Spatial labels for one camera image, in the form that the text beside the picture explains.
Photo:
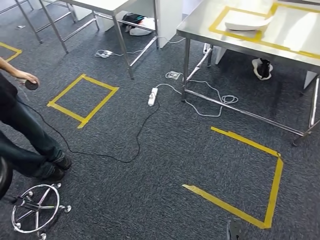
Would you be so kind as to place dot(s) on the black seat chrome stool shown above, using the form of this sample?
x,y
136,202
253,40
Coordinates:
x,y
37,208

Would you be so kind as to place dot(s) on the white power strip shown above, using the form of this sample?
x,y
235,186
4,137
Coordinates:
x,y
152,96

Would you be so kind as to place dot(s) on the person's forearm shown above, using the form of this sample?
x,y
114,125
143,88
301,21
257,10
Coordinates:
x,y
10,68

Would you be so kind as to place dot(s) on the person's hand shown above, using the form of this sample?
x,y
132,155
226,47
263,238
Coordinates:
x,y
27,76

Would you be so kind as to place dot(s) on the floor socket plate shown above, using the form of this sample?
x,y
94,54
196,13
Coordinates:
x,y
172,75

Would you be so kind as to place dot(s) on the white bag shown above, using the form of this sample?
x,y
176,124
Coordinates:
x,y
147,26

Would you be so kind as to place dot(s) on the white curved plastic part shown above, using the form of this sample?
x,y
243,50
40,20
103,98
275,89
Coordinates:
x,y
247,24

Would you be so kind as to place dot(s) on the white desk steel legs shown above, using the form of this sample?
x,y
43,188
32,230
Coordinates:
x,y
170,20

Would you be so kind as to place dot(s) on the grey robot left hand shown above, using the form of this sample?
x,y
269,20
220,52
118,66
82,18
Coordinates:
x,y
236,232

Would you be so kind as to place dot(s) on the black bag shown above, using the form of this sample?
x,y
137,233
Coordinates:
x,y
132,19

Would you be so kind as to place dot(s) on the stainless steel workbench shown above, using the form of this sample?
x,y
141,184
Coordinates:
x,y
200,30

